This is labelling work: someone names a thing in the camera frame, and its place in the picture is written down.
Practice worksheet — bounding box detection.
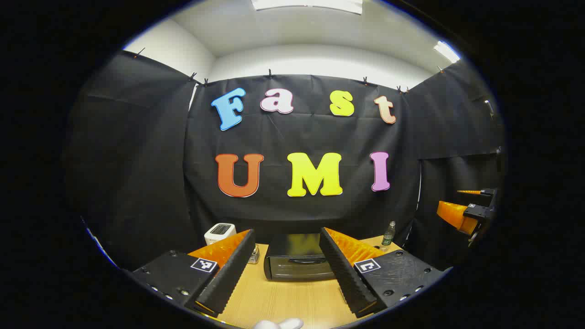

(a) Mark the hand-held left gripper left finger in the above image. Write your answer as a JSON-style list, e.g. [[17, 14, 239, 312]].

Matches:
[[132, 229, 256, 317]]

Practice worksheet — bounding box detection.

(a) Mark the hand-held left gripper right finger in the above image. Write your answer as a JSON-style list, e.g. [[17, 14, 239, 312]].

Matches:
[[319, 227, 447, 319]]

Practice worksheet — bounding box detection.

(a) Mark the black electric oven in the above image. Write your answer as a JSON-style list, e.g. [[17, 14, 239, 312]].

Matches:
[[264, 233, 336, 281]]

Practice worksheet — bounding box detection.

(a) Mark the white toaster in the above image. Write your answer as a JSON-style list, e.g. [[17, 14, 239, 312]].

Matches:
[[204, 223, 237, 246]]

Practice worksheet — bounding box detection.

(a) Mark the clear plastic water bottle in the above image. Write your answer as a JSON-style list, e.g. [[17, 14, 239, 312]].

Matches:
[[381, 221, 396, 252]]

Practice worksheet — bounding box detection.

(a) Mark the black metal stand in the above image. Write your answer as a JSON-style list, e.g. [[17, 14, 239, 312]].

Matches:
[[484, 99, 503, 158]]

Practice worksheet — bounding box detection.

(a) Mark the ceiling light panel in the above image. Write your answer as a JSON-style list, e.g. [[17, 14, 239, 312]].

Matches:
[[251, 0, 364, 15], [433, 40, 461, 64]]

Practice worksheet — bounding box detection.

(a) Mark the black backdrop cloth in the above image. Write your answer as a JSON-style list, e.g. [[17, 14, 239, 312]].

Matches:
[[64, 49, 505, 272]]

